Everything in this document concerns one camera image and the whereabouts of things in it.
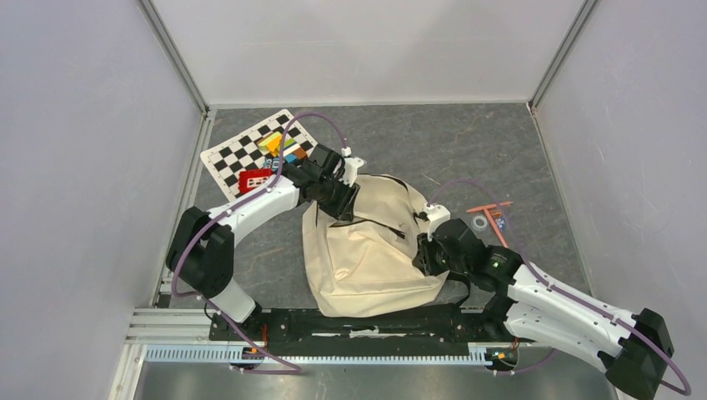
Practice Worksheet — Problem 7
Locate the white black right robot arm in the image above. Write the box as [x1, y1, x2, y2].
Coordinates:
[413, 212, 674, 399]

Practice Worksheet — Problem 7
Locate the salmon pencil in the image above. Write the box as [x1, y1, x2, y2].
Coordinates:
[466, 201, 514, 213]
[484, 208, 509, 248]

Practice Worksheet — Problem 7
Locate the beige canvas backpack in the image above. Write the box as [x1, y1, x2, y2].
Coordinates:
[302, 174, 449, 318]

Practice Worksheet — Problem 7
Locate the clear tape roll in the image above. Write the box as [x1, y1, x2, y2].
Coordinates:
[471, 215, 489, 232]

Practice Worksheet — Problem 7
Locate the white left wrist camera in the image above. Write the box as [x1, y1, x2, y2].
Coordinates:
[340, 147, 366, 187]

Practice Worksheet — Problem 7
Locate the green yellow block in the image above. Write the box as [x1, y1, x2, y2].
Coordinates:
[257, 132, 282, 156]

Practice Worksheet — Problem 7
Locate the red plastic block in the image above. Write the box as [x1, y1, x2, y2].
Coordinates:
[238, 168, 273, 194]

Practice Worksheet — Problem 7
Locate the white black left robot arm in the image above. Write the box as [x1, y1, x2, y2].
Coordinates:
[165, 145, 365, 340]

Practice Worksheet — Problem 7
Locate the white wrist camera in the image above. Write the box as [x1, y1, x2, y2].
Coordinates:
[340, 147, 366, 187]
[423, 203, 451, 241]

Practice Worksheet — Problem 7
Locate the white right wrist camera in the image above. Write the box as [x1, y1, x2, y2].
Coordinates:
[423, 203, 451, 241]

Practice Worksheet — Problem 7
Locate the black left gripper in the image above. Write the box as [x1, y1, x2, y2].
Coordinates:
[315, 172, 359, 223]

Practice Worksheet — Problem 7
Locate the orange block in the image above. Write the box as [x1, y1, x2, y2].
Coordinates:
[267, 134, 293, 157]

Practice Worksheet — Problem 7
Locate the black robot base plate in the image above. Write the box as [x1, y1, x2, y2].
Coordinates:
[240, 303, 514, 358]

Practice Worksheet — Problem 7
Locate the brown block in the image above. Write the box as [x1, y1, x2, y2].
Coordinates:
[293, 147, 308, 160]

